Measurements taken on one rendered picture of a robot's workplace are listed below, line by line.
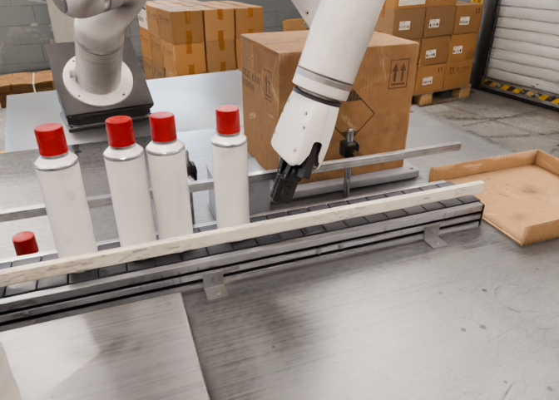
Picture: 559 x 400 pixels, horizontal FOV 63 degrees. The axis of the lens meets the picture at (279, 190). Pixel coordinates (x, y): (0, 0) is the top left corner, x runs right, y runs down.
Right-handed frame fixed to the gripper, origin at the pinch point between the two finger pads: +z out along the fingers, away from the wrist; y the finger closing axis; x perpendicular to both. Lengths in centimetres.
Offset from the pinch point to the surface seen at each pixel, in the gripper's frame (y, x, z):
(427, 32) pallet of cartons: -289, 237, -59
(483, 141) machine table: -29, 68, -13
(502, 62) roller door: -306, 350, -61
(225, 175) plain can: 2.1, -10.8, -1.3
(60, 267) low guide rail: 4.3, -29.6, 14.7
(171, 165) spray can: 2.3, -18.5, -1.4
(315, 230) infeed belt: 3.4, 6.2, 4.7
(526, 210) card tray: 4, 49, -6
